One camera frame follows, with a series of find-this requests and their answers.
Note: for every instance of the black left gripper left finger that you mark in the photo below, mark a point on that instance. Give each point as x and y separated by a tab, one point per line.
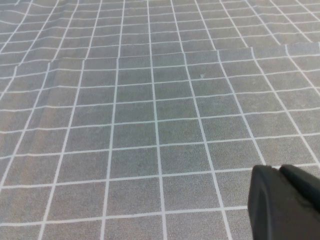
270	212

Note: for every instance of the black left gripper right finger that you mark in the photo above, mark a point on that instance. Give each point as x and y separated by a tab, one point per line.
305	185

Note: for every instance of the grey white-grid tablecloth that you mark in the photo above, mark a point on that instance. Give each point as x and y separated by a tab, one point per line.
140	120

